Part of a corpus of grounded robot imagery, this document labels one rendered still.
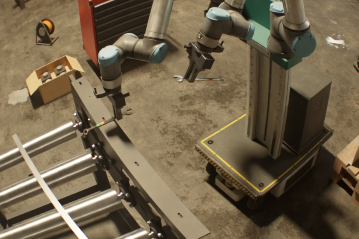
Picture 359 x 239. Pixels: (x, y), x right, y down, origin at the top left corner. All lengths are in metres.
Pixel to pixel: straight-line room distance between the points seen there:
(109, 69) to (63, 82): 2.35
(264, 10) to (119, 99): 0.94
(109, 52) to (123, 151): 0.41
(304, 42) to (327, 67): 2.64
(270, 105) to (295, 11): 1.10
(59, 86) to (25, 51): 1.30
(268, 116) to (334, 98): 1.40
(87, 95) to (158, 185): 0.68
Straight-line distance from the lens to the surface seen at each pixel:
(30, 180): 2.20
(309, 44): 1.90
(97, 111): 2.06
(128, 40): 1.86
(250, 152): 2.97
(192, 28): 4.85
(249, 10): 2.40
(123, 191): 2.04
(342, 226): 3.05
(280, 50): 2.09
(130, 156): 1.82
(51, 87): 4.09
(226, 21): 1.72
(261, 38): 2.24
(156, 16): 1.79
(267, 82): 2.69
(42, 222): 2.01
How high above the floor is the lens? 2.48
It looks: 41 degrees down
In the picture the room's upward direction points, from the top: 5 degrees counter-clockwise
